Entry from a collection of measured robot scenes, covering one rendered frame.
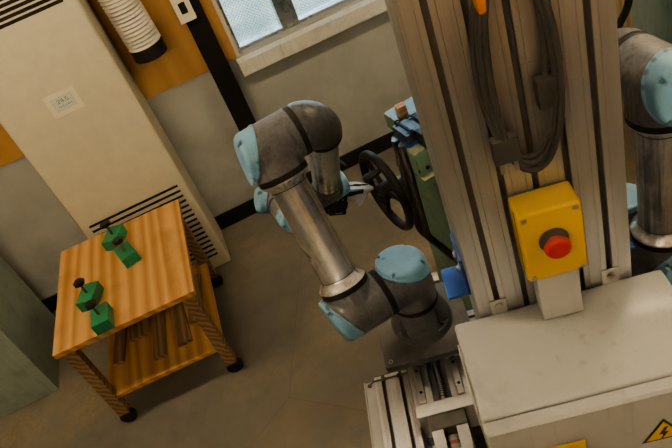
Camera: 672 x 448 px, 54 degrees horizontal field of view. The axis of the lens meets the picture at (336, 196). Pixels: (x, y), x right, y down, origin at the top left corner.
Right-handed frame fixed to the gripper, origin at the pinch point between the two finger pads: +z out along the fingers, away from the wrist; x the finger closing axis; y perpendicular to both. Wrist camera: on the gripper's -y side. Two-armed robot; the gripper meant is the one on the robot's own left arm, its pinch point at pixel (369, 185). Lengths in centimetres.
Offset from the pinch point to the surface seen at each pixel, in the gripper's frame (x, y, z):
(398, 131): -2.6, -16.0, 8.9
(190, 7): -131, -32, -25
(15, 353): -108, 116, -103
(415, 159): 5.6, -9.9, 11.0
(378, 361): -23, 86, 28
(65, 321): -75, 82, -84
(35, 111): -123, 11, -89
